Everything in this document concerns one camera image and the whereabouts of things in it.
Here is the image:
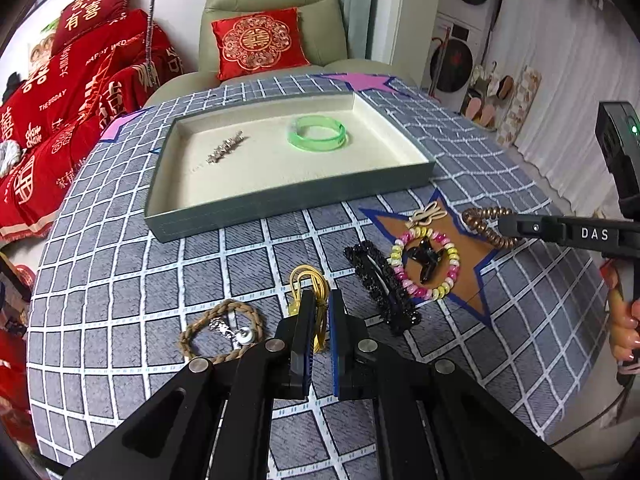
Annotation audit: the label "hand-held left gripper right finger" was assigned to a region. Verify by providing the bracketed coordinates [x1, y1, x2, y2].
[327, 289, 583, 480]

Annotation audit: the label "pink star patch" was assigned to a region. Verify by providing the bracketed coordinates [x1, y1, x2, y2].
[307, 72, 401, 97]
[100, 109, 151, 143]

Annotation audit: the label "red printed blanket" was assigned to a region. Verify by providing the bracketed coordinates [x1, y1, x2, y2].
[0, 7, 186, 241]

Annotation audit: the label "gold hair tie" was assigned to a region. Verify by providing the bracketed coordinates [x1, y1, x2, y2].
[289, 266, 331, 356]

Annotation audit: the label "green translucent bangle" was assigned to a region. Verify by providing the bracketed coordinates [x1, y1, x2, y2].
[286, 115, 349, 152]

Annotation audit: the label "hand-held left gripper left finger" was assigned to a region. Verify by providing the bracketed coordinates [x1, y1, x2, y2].
[62, 289, 317, 480]

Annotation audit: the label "black claw clip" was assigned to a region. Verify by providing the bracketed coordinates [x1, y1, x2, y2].
[404, 240, 446, 281]

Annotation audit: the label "grey checkered tablecloth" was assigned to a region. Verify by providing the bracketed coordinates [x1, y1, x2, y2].
[27, 72, 618, 480]

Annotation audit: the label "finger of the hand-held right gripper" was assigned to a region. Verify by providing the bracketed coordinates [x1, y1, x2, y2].
[497, 213, 569, 250]

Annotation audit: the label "brown star patch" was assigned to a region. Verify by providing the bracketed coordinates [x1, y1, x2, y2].
[360, 189, 501, 328]

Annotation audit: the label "white washing machine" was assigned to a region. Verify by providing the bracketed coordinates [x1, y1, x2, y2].
[422, 12, 488, 100]

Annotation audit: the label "red embroidered cushion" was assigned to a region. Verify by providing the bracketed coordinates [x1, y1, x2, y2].
[211, 7, 312, 82]

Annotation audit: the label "black beaded hair clip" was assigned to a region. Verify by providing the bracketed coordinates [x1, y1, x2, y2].
[343, 241, 422, 336]

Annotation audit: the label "pastel bead bracelet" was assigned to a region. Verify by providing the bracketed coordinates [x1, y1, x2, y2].
[391, 226, 460, 301]

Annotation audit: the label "beige bow hair clip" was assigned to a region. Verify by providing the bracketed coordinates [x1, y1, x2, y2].
[406, 203, 448, 228]

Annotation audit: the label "grey jewelry tray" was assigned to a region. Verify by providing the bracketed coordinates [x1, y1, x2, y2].
[144, 91, 437, 243]

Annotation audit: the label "braided rope bracelet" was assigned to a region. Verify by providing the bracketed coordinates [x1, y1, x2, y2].
[179, 298, 263, 367]

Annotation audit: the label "white drape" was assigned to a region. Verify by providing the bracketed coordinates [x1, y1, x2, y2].
[487, 0, 640, 221]

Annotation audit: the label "brown spiral hair tie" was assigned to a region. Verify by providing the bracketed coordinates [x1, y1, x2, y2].
[461, 206, 521, 250]

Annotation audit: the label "red printed pillow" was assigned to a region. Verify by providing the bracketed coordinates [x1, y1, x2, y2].
[50, 0, 141, 56]

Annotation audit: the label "black cable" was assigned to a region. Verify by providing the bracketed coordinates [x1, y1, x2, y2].
[552, 377, 640, 453]

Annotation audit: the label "person's right hand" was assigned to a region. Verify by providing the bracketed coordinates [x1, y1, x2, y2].
[606, 285, 640, 367]

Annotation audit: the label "pair of pink slippers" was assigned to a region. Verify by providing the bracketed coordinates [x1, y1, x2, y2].
[462, 75, 516, 128]

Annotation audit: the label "silver hair clip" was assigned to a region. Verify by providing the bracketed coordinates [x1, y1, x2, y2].
[206, 130, 246, 165]

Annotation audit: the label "grey white crumpled cloth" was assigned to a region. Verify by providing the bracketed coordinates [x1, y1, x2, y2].
[0, 140, 24, 178]

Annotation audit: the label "teal curtain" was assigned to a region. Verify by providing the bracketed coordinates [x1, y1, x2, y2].
[317, 0, 376, 61]

